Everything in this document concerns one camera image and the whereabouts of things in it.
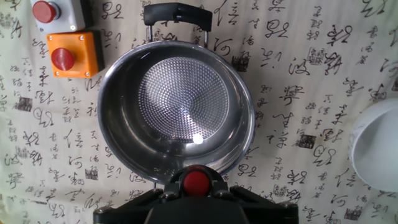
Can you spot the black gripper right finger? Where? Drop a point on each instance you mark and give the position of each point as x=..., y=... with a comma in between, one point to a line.
x=248, y=196

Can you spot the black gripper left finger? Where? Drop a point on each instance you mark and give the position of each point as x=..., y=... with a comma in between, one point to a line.
x=152, y=196

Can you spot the black ladle with red tip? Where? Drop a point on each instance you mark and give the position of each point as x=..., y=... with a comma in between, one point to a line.
x=196, y=183

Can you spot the white ceramic bowl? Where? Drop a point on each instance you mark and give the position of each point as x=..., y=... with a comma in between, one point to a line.
x=379, y=149

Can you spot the beige calligraphy tablecloth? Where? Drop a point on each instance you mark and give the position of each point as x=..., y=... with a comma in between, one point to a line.
x=311, y=93

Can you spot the orange box with red button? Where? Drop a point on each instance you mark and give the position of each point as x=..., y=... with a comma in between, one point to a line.
x=84, y=53

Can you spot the grey box raised red button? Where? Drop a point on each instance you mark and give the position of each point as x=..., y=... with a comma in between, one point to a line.
x=70, y=15

